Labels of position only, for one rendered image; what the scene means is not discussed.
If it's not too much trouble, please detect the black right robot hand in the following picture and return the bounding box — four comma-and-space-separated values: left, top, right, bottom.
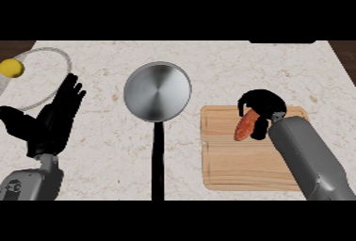
237, 88, 288, 141

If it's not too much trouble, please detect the orange sweet potato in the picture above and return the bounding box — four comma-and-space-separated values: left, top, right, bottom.
234, 108, 262, 142

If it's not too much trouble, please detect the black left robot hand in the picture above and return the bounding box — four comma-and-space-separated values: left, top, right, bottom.
0, 72, 88, 159

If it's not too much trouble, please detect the steel pan with black handle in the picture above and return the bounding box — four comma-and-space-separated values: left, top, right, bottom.
123, 60, 194, 201

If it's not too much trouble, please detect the yellow lemon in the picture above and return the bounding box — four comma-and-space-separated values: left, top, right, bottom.
0, 58, 27, 79

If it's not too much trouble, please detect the pale wooden cutting board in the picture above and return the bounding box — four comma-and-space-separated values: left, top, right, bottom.
200, 104, 311, 192

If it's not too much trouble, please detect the white round plate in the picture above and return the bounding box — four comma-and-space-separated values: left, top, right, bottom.
0, 46, 74, 111

